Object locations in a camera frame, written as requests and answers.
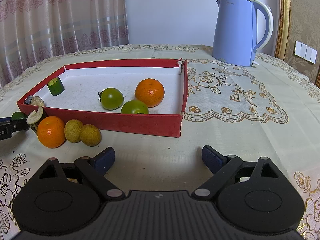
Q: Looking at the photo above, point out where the gold padded headboard frame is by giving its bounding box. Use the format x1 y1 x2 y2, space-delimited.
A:
274 0 319 87

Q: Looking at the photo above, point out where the embroidered cream tablecloth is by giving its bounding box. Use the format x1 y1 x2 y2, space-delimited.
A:
1 45 319 239

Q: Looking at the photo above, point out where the blue electric kettle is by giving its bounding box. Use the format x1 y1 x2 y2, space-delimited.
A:
212 0 274 67

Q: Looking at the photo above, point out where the white wall switch panel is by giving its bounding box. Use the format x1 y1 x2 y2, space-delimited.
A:
294 41 317 64

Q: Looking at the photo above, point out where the green tomato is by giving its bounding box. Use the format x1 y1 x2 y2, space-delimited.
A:
98 87 124 111
121 100 149 114

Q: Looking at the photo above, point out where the dark eggplant piece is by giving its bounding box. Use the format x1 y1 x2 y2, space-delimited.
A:
24 95 45 107

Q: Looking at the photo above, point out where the small green lime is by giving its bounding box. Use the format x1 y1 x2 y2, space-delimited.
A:
11 112 27 121

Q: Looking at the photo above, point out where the red shallow cardboard tray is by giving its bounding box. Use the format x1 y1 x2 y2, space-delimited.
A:
17 59 188 138

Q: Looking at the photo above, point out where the pink patterned curtain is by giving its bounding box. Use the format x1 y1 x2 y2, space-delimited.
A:
1 0 129 86

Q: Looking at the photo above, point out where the orange tangerine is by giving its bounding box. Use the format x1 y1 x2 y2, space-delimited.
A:
37 116 66 148
135 79 165 108

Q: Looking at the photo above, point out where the dark cucumber chunk notched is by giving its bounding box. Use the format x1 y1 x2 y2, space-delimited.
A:
26 106 48 134

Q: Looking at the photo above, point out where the green cucumber chunk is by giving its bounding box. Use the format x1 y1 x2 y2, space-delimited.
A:
47 77 65 96

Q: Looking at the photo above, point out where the yellow-brown lime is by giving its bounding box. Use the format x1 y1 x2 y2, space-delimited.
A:
64 119 83 143
80 124 101 147

